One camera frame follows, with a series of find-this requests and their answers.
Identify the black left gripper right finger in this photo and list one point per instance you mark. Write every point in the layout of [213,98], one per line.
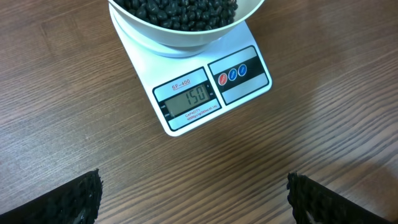
[313,203]

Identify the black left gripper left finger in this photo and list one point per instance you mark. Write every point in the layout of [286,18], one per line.
[77,201]

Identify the white digital kitchen scale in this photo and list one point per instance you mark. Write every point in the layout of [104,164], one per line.
[188,88]

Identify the white bowl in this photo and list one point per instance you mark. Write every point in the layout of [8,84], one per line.
[177,38]

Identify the black beans in bowl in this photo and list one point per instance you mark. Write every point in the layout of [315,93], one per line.
[183,15]

